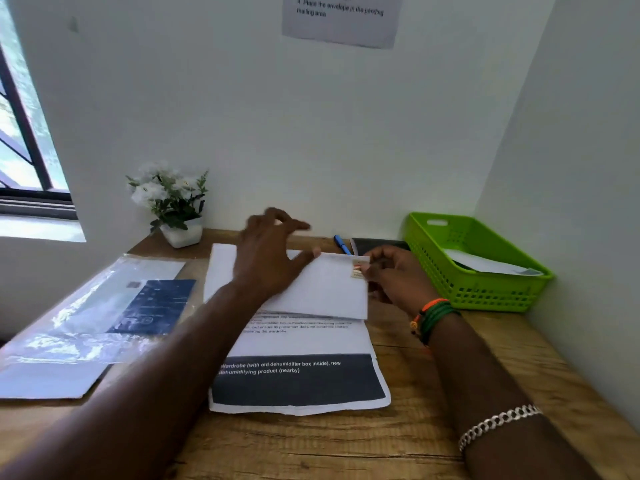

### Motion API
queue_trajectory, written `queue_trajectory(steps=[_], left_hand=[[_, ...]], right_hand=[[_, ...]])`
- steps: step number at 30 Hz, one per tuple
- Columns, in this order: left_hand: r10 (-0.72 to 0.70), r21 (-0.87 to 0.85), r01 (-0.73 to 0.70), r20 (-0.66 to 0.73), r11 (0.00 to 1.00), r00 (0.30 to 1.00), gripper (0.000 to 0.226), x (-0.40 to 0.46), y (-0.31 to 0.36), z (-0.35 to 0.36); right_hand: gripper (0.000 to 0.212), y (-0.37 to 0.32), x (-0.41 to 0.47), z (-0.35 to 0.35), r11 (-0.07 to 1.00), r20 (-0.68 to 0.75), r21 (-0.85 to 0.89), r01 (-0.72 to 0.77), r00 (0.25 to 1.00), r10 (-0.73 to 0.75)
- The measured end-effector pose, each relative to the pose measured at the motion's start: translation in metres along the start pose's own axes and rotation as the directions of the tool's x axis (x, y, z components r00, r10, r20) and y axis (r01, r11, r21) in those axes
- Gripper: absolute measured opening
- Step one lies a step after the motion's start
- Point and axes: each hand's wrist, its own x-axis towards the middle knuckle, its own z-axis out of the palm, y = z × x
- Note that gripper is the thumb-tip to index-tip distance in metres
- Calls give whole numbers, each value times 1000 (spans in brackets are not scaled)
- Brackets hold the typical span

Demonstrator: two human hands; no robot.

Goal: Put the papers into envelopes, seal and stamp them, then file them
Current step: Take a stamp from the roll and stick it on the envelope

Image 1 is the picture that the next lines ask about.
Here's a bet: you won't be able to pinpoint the person's left forearm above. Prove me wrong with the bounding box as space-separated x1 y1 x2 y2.
0 282 261 480

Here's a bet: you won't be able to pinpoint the clear plastic envelope wrapper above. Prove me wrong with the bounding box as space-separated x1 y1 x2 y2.
0 253 199 368

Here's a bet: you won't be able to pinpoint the single white envelope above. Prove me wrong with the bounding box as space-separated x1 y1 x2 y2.
443 248 545 277

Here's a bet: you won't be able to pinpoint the green plastic basket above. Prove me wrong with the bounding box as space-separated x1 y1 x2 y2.
403 212 555 314

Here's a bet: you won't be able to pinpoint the stack of printed papers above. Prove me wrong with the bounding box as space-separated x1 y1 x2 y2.
209 312 393 417

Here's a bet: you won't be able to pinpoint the orange and green thread wristbands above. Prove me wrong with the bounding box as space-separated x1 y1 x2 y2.
409 298 463 347

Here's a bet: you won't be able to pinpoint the paper notice on wall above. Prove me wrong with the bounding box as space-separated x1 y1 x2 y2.
281 0 405 50

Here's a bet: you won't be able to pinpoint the white flower plant in pot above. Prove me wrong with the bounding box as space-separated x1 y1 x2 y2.
125 162 209 249

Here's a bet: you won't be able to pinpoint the person's left hand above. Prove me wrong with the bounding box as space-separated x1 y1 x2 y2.
232 207 321 301

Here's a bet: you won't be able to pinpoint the person's right forearm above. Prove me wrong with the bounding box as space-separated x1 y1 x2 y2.
429 314 601 480

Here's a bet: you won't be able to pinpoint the window with metal bars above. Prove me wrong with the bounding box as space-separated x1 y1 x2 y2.
0 0 79 221

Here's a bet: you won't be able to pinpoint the person's right hand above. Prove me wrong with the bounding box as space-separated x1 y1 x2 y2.
361 244 442 321

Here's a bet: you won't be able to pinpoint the black notebook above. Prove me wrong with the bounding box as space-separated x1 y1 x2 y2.
349 237 411 257

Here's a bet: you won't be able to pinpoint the silver chain bracelet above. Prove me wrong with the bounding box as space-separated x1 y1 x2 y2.
457 404 544 453

